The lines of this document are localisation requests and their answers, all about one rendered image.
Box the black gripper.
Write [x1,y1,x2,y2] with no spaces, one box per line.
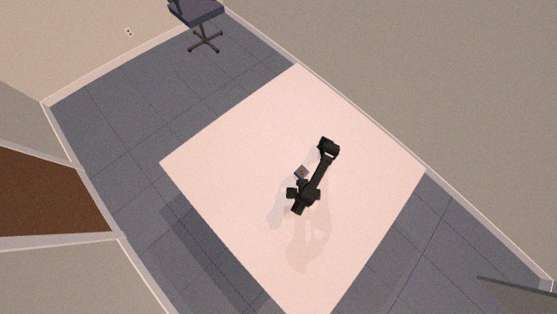
[286,188,321,201]

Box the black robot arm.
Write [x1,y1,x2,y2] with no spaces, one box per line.
[290,136,340,216]

